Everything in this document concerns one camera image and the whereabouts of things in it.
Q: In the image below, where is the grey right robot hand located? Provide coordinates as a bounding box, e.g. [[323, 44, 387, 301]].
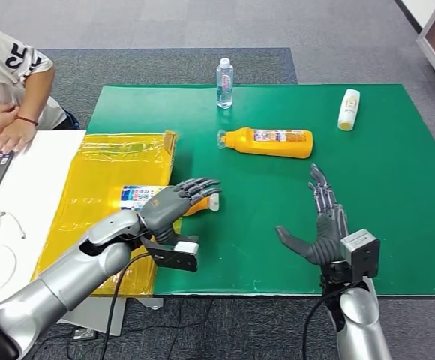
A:
[[275, 163, 350, 267]]

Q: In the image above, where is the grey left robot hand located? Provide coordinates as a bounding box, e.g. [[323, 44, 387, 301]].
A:
[[138, 178, 222, 245]]

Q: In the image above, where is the orange detergent bottle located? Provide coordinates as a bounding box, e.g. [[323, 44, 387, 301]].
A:
[[119, 184, 221, 218], [217, 127, 314, 160]]

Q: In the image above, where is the small white bottle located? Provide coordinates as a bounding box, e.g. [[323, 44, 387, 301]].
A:
[[337, 88, 362, 132]]

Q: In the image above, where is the clear water bottle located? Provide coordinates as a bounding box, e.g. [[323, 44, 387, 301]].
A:
[[216, 57, 235, 110]]

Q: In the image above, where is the yellow plastic sheet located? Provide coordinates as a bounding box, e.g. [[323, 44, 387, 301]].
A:
[[31, 130, 183, 298]]

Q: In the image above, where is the green mat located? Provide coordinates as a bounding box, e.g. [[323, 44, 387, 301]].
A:
[[86, 83, 435, 298]]

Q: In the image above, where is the black power adapter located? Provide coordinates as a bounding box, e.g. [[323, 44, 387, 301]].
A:
[[71, 328, 98, 342]]

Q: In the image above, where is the person's left hand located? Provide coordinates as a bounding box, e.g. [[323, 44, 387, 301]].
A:
[[0, 118, 38, 158]]

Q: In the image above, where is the person's hand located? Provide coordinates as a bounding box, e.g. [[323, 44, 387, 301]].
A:
[[0, 118, 38, 158], [0, 103, 21, 125]]

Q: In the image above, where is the person's right hand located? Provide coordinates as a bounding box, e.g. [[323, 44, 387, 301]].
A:
[[0, 103, 21, 125]]

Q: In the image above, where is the person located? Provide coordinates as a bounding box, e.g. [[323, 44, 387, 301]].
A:
[[0, 17, 80, 158]]

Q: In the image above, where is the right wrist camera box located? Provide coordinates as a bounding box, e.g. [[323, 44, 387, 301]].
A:
[[339, 228, 381, 282]]

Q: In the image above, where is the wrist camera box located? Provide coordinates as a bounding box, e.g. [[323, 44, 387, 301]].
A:
[[142, 237, 200, 273], [339, 228, 381, 282]]

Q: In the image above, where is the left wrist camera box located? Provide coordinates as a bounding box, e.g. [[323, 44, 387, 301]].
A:
[[142, 237, 200, 273]]

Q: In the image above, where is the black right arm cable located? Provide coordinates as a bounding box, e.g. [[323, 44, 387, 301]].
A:
[[301, 290, 338, 360]]

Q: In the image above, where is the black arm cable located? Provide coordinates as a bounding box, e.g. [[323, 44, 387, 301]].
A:
[[99, 252, 155, 360], [301, 290, 338, 360]]

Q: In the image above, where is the small white table bracket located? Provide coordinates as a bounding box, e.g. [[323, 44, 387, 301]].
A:
[[137, 296, 164, 310]]

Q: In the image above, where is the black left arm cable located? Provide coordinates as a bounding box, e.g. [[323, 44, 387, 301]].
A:
[[99, 252, 155, 360]]

